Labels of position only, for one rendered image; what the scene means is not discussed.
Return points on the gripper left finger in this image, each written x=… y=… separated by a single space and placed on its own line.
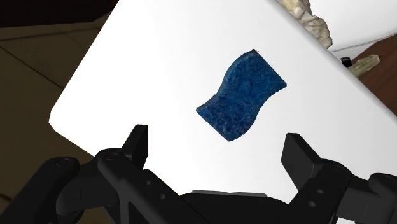
x=124 y=176

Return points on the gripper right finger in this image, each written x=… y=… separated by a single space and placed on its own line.
x=322 y=180

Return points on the blue wavy sponge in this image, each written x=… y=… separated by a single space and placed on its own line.
x=241 y=95

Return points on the small black cylinder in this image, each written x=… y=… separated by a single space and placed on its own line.
x=346 y=60

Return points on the brown wooden furniture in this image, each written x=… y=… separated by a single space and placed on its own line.
x=380 y=73

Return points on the small beige rough object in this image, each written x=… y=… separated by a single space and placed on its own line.
x=364 y=64

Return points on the beige rough stone figure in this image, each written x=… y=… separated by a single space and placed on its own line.
x=310 y=18

